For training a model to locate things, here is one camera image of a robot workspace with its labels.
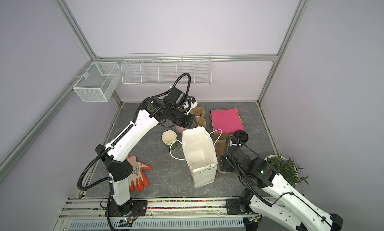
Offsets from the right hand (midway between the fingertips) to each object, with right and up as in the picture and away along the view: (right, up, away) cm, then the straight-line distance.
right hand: (228, 157), depth 72 cm
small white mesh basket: (-80, +43, +26) cm, 94 cm away
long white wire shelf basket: (-36, +52, +28) cm, 69 cm away
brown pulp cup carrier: (-4, +6, -3) cm, 8 cm away
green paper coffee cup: (-33, +7, +16) cm, 37 cm away
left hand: (-16, +15, -2) cm, 22 cm away
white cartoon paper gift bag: (-14, -2, +22) cm, 26 cm away
